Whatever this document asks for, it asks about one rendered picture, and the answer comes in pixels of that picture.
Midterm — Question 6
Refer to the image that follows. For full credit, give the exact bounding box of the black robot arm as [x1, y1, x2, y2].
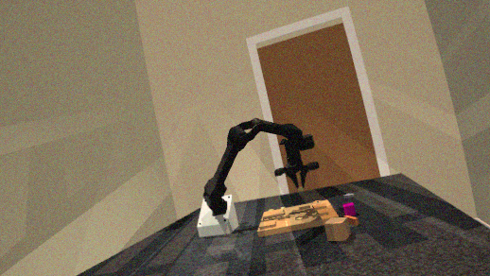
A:
[202, 118, 314, 216]

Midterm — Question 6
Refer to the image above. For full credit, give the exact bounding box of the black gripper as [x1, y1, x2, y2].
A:
[274, 152, 319, 189]

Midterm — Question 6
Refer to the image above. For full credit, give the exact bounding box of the magenta block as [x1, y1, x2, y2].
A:
[343, 202, 356, 216]

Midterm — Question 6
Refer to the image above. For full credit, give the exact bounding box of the tan cube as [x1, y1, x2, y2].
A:
[324, 217, 351, 241]

